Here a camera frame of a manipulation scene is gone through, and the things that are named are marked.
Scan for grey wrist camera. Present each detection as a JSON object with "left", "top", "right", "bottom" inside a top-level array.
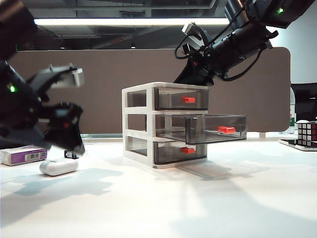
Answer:
[
  {"left": 182, "top": 22, "right": 208, "bottom": 42},
  {"left": 48, "top": 64, "right": 85, "bottom": 88}
]

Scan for Rubik's cube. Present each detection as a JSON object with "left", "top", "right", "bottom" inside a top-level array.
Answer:
[{"left": 297, "top": 119, "right": 317, "bottom": 146}]

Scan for white earphone case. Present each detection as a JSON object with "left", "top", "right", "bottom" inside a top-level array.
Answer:
[{"left": 39, "top": 159, "right": 79, "bottom": 177}]

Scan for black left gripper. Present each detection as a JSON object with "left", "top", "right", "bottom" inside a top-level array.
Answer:
[{"left": 0, "top": 101, "right": 86, "bottom": 156}]

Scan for brown desk partition panel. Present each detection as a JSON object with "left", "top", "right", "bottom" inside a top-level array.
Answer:
[{"left": 9, "top": 47, "right": 292, "bottom": 136}]

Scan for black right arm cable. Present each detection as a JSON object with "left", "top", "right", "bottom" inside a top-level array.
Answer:
[{"left": 220, "top": 48, "right": 261, "bottom": 81}]

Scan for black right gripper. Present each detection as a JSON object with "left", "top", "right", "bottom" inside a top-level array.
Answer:
[{"left": 173, "top": 42, "right": 223, "bottom": 87}]

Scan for long ceiling light strip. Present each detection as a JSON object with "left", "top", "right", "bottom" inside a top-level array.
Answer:
[{"left": 33, "top": 17, "right": 231, "bottom": 26}]

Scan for black smartphone white case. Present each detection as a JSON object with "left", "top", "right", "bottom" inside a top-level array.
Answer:
[{"left": 279, "top": 138, "right": 317, "bottom": 151}]

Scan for grey drawer orange handle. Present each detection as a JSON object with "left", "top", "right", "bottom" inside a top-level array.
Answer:
[
  {"left": 128, "top": 136, "right": 208, "bottom": 165},
  {"left": 127, "top": 87, "right": 209, "bottom": 110},
  {"left": 128, "top": 114, "right": 248, "bottom": 145}
]

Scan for purple white tissue pack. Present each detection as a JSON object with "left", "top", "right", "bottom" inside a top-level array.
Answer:
[{"left": 0, "top": 146, "right": 48, "bottom": 166}]

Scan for white three-drawer organizer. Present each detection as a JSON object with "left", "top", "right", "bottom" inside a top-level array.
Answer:
[{"left": 122, "top": 81, "right": 211, "bottom": 170}]

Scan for black computer monitor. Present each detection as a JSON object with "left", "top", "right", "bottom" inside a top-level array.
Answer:
[{"left": 291, "top": 83, "right": 317, "bottom": 122}]

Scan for small black clip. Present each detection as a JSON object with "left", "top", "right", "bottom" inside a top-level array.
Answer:
[{"left": 63, "top": 149, "right": 79, "bottom": 159}]

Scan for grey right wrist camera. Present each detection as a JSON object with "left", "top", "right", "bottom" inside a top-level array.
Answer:
[{"left": 182, "top": 22, "right": 208, "bottom": 42}]

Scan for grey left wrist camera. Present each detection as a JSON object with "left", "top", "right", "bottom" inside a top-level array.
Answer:
[{"left": 48, "top": 64, "right": 85, "bottom": 88}]

